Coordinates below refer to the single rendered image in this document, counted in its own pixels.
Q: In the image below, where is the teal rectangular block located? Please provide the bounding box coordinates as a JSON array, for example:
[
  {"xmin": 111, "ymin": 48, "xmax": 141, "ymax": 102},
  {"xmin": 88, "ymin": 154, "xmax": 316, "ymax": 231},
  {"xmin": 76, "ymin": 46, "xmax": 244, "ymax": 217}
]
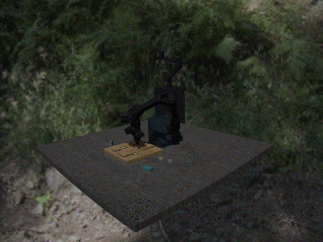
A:
[{"xmin": 142, "ymin": 166, "xmax": 153, "ymax": 171}]

